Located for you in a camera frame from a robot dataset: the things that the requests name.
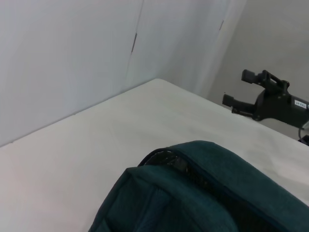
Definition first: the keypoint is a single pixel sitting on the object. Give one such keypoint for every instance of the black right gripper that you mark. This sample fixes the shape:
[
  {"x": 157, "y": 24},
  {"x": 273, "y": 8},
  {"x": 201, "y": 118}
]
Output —
[{"x": 277, "y": 106}]

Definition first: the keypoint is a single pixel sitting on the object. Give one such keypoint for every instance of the dark teal fabric bag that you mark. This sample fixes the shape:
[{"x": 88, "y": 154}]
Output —
[{"x": 169, "y": 205}]

